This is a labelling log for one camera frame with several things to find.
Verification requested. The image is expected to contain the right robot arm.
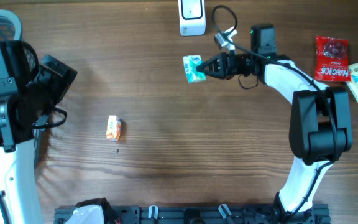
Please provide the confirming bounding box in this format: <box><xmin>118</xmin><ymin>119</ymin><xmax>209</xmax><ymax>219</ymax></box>
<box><xmin>196</xmin><ymin>24</ymin><xmax>352</xmax><ymax>223</ymax></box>

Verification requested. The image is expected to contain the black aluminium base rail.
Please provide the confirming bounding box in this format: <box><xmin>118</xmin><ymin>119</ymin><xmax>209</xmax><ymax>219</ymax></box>
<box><xmin>53</xmin><ymin>203</ymin><xmax>331</xmax><ymax>224</ymax></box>

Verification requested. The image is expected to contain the grey plastic shopping basket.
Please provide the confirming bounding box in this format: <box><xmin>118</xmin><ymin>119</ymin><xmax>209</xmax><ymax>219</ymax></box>
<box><xmin>0</xmin><ymin>9</ymin><xmax>50</xmax><ymax>165</ymax></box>

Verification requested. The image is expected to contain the orange white small box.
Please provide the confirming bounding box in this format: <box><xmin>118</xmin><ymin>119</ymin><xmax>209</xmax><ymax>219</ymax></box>
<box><xmin>106</xmin><ymin>115</ymin><xmax>121</xmax><ymax>142</ymax></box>

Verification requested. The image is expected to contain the teal white small box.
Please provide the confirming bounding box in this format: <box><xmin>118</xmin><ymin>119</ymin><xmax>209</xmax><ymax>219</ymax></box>
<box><xmin>183</xmin><ymin>55</ymin><xmax>206</xmax><ymax>83</ymax></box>

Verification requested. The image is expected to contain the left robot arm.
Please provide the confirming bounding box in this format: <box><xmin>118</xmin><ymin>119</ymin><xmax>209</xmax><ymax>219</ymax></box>
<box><xmin>0</xmin><ymin>40</ymin><xmax>77</xmax><ymax>223</ymax></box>

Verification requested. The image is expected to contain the red Hacks candy bag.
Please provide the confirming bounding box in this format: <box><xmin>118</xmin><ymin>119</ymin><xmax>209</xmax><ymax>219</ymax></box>
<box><xmin>314</xmin><ymin>35</ymin><xmax>351</xmax><ymax>82</ymax></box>

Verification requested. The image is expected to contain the white barcode scanner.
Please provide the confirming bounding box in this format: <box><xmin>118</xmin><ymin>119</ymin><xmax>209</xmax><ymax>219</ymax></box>
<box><xmin>178</xmin><ymin>0</ymin><xmax>206</xmax><ymax>37</ymax></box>

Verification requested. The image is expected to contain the right black cable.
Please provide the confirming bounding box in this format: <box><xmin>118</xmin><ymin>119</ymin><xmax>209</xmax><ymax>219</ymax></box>
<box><xmin>211</xmin><ymin>4</ymin><xmax>340</xmax><ymax>215</ymax></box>

